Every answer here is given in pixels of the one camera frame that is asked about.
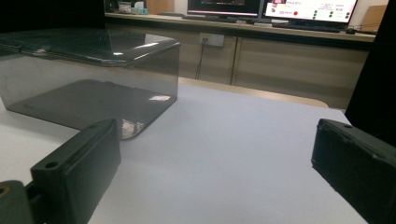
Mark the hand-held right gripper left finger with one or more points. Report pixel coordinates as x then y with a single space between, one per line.
74 174

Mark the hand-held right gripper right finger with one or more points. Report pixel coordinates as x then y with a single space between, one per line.
358 168

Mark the smoky transparent lidded plastic box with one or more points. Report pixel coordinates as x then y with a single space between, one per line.
93 93

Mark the black curtain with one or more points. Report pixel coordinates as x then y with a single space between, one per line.
49 14
376 77

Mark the black computer mouse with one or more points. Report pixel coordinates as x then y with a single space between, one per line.
351 30

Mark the black keyboard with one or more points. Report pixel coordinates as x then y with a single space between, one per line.
306 27
208 18

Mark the brown cardboard box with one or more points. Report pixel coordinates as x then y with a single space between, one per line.
373 18

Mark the lit computer monitor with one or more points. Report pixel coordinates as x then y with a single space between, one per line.
311 11

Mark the long wooden counter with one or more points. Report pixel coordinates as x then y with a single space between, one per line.
255 29

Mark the white container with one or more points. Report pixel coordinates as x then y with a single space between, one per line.
124 7

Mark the teal tissue box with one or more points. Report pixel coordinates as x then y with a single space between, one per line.
140 9

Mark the dark computer monitor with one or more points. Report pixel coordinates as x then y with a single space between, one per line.
224 6

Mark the white wall socket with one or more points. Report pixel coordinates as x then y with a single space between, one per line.
213 39

